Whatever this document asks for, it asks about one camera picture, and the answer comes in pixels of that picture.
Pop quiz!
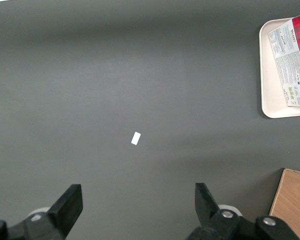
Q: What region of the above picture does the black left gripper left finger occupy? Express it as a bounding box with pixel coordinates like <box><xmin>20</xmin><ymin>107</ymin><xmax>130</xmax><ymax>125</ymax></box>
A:
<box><xmin>0</xmin><ymin>184</ymin><xmax>84</xmax><ymax>240</ymax></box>

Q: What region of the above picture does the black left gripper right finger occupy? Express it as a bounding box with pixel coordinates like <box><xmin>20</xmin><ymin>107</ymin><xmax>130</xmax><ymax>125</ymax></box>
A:
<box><xmin>187</xmin><ymin>183</ymin><xmax>300</xmax><ymax>240</ymax></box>

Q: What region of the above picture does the beige plastic tray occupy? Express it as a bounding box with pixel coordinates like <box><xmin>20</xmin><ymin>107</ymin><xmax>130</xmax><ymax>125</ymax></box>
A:
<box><xmin>258</xmin><ymin>17</ymin><xmax>300</xmax><ymax>119</ymax></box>

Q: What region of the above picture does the wooden drawer cabinet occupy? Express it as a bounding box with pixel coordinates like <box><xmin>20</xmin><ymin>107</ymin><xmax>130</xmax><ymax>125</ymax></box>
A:
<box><xmin>268</xmin><ymin>168</ymin><xmax>300</xmax><ymax>240</ymax></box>

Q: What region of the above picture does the small white tape piece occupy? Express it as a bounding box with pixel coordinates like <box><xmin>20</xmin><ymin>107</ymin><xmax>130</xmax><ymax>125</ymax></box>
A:
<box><xmin>130</xmin><ymin>131</ymin><xmax>142</xmax><ymax>146</ymax></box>

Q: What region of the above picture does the red tartan shortbread box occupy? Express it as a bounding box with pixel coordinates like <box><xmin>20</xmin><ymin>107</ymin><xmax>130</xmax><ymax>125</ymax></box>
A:
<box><xmin>267</xmin><ymin>12</ymin><xmax>300</xmax><ymax>108</ymax></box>

